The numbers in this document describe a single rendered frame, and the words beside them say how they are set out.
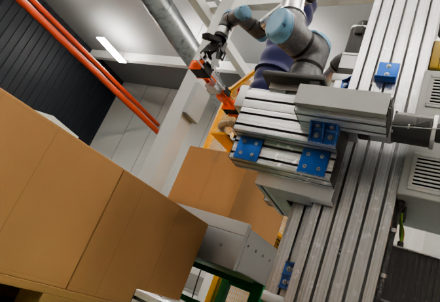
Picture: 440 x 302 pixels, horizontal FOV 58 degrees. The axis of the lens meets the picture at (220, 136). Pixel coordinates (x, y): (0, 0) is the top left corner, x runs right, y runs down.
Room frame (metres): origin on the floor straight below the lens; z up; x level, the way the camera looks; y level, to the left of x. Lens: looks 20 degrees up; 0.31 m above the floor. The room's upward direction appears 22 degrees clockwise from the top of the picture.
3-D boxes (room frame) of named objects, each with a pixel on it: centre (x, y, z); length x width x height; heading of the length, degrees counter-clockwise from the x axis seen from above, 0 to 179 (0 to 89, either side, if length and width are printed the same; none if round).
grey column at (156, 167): (3.18, 0.38, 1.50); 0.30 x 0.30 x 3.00; 54
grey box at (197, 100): (3.11, 0.30, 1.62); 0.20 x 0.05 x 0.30; 144
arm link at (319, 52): (1.25, -0.20, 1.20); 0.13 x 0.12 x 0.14; 118
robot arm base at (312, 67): (1.25, -0.20, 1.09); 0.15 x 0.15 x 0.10
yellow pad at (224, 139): (2.23, -0.08, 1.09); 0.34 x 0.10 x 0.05; 143
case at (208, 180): (2.23, -0.20, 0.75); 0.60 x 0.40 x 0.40; 143
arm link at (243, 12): (1.62, 0.12, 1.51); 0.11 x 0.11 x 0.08; 28
